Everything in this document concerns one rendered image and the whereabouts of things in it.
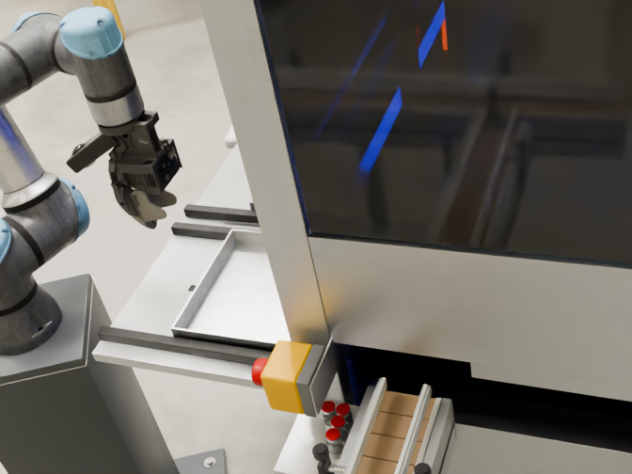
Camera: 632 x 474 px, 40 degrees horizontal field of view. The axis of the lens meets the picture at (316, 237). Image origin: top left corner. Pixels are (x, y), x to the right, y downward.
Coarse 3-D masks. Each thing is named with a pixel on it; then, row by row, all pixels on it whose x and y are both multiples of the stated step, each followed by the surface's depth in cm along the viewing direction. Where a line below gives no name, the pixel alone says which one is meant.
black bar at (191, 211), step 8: (184, 208) 174; (192, 208) 173; (200, 208) 173; (208, 208) 172; (216, 208) 172; (224, 208) 172; (232, 208) 171; (192, 216) 174; (200, 216) 173; (208, 216) 172; (216, 216) 172; (224, 216) 171; (232, 216) 170; (240, 216) 169; (248, 216) 169; (256, 216) 168
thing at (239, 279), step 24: (240, 240) 164; (216, 264) 158; (240, 264) 160; (264, 264) 159; (216, 288) 156; (240, 288) 155; (264, 288) 154; (192, 312) 151; (216, 312) 152; (240, 312) 151; (264, 312) 150; (192, 336) 145; (216, 336) 143; (240, 336) 146; (264, 336) 145; (288, 336) 144
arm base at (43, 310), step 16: (32, 304) 164; (48, 304) 168; (0, 320) 162; (16, 320) 163; (32, 320) 165; (48, 320) 167; (0, 336) 164; (16, 336) 164; (32, 336) 165; (48, 336) 167; (0, 352) 166; (16, 352) 165
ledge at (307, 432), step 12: (300, 420) 131; (312, 420) 130; (300, 432) 129; (312, 432) 129; (324, 432) 128; (288, 444) 128; (300, 444) 127; (312, 444) 127; (288, 456) 126; (300, 456) 126; (312, 456) 125; (276, 468) 125; (288, 468) 124; (300, 468) 124; (312, 468) 124
